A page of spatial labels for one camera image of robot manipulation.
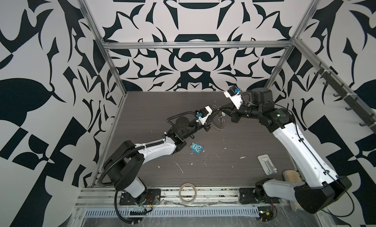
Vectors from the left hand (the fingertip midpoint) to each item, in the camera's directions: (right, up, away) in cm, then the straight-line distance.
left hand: (217, 106), depth 69 cm
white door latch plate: (+30, -32, +14) cm, 47 cm away
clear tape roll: (-10, -43, +7) cm, 45 cm away
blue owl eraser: (-9, -25, +20) cm, 33 cm away
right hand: (+2, 0, -1) cm, 2 cm away
